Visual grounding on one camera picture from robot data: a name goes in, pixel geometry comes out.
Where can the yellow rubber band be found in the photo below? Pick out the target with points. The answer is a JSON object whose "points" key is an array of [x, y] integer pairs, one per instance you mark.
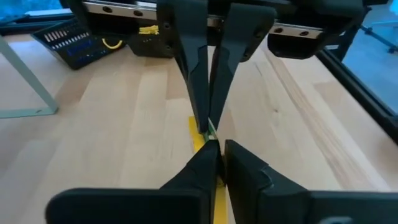
{"points": [[149, 30]]}

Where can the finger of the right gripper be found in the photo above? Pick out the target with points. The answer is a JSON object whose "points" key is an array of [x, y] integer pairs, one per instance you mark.
{"points": [[186, 31], [242, 31]]}

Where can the green perforated metal riser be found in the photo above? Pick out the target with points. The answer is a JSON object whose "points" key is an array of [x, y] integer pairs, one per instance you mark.
{"points": [[28, 112]]}

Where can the black slotted plastic basket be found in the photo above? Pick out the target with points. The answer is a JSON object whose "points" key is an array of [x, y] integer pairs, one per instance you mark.
{"points": [[81, 62], [149, 46]]}

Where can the large crayon box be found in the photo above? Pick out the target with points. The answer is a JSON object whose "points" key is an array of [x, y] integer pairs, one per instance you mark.
{"points": [[196, 133]]}

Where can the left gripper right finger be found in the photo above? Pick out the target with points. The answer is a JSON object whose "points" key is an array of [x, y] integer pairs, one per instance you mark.
{"points": [[245, 177]]}

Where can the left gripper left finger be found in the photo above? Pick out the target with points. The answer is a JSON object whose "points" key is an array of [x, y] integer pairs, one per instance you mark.
{"points": [[199, 177]]}

